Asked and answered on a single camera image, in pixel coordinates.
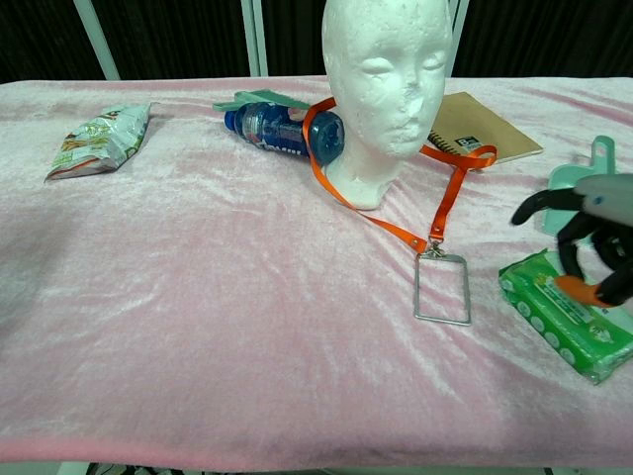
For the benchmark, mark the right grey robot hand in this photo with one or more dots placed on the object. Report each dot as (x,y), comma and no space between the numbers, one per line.
(608,237)

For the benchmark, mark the clear badge holder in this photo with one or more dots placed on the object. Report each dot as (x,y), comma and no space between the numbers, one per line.
(417,297)

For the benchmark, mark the blue drink bottle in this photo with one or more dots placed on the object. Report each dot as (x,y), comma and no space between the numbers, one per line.
(267,131)

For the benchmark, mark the pink plush tablecloth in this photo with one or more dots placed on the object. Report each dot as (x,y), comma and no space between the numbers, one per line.
(247,297)

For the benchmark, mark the green wet wipes pack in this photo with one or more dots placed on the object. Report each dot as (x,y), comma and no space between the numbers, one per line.
(554,326)

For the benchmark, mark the teal dustpan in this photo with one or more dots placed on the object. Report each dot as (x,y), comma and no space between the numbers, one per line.
(564,175)

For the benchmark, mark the white snack bag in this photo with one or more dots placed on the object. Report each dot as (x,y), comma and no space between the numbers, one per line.
(99,143)

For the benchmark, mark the teal hand brush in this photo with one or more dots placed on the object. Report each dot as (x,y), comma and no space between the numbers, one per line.
(277,99)

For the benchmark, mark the white foam mannequin head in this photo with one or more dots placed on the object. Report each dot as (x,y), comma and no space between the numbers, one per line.
(376,99)

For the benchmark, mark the brown spiral notebook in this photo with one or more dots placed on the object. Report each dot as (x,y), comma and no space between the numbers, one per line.
(489,128)

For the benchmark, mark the white partition post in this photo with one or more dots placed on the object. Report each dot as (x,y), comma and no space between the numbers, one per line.
(459,29)
(254,39)
(96,39)

